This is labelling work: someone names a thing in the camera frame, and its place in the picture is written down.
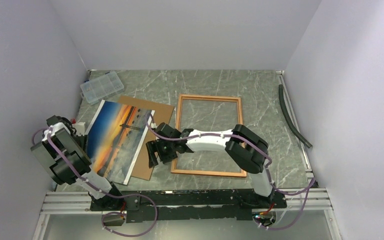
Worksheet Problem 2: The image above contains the brown cardboard backing board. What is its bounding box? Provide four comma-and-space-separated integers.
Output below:
117, 95, 176, 182

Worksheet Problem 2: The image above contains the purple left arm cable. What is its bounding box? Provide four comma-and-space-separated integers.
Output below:
31, 127, 160, 240

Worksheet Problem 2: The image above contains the clear plastic compartment box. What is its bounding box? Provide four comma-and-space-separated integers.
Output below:
80, 70, 125, 105

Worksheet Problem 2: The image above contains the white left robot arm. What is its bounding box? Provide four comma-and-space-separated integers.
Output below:
30, 115, 124, 210

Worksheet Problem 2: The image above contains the black foam hose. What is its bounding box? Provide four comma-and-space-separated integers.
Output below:
278, 84, 313, 149

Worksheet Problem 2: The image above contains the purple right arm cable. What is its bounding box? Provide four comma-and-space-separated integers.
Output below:
144, 112, 317, 232

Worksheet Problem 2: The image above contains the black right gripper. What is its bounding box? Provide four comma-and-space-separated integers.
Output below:
146, 139, 178, 169

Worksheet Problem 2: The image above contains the aluminium rail frame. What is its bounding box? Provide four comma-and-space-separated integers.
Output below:
42, 70, 342, 240

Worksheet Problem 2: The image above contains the orange wooden picture frame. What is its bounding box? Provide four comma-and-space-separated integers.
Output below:
170, 94, 247, 178

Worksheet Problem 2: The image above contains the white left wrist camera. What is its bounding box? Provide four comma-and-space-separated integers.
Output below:
70, 118, 86, 136

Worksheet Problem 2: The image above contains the sunset landscape photo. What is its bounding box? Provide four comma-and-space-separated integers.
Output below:
86, 100, 154, 185

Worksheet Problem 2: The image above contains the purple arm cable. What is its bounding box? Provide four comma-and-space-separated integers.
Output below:
144, 112, 317, 232
31, 127, 160, 240

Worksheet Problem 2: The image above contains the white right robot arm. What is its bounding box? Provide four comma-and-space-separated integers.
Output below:
145, 122, 275, 208

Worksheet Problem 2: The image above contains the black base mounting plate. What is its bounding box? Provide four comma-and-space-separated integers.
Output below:
89, 188, 287, 223

